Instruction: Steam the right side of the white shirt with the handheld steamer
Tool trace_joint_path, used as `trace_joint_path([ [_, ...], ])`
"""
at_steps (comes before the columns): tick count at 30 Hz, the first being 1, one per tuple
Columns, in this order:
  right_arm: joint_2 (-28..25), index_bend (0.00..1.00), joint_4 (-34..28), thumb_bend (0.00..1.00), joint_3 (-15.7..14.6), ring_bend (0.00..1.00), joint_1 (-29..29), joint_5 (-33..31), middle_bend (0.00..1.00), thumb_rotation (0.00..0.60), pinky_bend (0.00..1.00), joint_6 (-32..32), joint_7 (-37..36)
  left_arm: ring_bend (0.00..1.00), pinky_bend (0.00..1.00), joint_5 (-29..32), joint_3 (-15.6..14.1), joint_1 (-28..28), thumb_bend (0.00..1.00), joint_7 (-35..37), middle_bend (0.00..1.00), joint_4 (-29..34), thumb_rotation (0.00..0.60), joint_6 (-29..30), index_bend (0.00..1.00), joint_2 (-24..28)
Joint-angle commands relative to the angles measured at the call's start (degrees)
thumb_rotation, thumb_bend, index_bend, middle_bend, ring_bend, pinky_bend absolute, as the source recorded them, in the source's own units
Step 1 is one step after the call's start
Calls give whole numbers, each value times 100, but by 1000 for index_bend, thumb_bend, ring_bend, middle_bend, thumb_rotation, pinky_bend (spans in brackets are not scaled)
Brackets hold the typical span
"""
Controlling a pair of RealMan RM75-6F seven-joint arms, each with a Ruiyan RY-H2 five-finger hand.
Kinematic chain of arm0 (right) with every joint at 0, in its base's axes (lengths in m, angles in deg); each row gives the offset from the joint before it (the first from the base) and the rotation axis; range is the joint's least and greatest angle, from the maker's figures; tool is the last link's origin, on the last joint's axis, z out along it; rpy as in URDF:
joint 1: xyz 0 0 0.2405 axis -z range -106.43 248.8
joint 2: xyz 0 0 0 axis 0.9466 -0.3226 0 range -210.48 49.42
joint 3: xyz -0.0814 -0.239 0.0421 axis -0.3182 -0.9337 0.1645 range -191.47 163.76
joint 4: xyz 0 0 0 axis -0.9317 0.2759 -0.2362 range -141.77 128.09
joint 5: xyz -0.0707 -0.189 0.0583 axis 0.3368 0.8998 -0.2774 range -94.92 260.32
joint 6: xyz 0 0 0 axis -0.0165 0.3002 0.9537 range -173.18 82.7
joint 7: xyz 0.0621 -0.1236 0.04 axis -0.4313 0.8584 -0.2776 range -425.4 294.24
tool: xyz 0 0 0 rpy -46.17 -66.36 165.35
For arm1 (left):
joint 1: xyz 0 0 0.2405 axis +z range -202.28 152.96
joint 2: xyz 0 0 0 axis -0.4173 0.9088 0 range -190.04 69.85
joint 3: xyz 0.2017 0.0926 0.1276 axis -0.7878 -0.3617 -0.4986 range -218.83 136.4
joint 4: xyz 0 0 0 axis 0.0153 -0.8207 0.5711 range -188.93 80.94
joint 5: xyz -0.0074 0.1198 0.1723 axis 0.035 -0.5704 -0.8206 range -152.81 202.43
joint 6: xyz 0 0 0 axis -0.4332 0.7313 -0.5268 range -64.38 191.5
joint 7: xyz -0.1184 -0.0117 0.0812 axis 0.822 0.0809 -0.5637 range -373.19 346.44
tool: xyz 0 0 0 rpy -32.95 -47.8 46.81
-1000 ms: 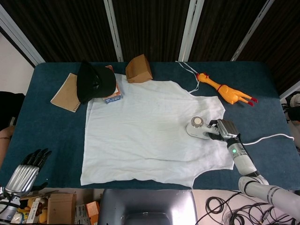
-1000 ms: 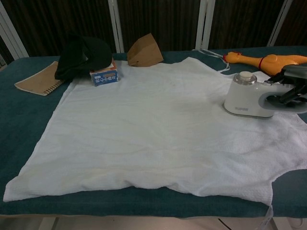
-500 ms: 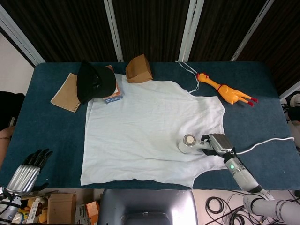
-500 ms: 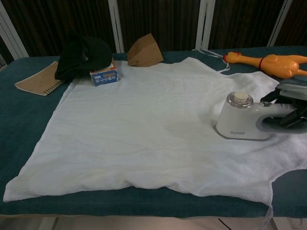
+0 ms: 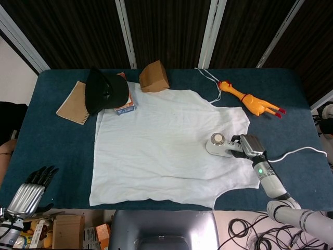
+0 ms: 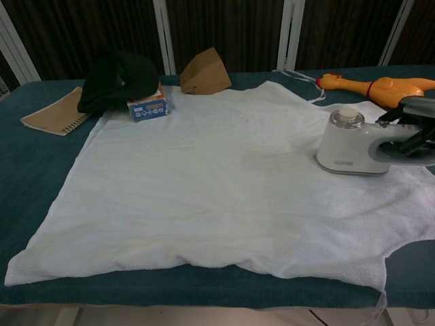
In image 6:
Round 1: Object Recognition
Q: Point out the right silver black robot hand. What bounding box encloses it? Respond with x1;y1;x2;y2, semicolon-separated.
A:
375;96;435;156

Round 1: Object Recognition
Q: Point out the white handheld device with cable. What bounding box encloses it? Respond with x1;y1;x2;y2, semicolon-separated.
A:
315;107;435;178

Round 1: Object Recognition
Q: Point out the yellow rubber chicken toy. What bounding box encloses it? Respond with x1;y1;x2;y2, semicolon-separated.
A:
315;73;435;110

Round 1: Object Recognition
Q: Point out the brown wedge-shaped paper box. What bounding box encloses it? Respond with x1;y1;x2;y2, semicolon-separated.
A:
179;46;232;94

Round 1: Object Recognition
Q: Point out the small blue orange carton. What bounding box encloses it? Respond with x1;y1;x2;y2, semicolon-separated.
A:
126;86;169;124

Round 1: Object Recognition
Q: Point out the black baseball cap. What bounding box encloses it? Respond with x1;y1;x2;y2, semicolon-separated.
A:
77;50;160;113

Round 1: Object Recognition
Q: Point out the brown spiral notebook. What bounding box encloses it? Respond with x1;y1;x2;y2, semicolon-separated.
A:
20;86;91;137

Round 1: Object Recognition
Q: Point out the teal table cover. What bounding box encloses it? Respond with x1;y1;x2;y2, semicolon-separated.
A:
0;69;435;310

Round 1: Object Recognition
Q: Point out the white partition frame post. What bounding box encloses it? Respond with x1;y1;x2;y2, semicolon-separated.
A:
378;0;419;68
276;0;304;73
0;13;42;83
154;0;178;76

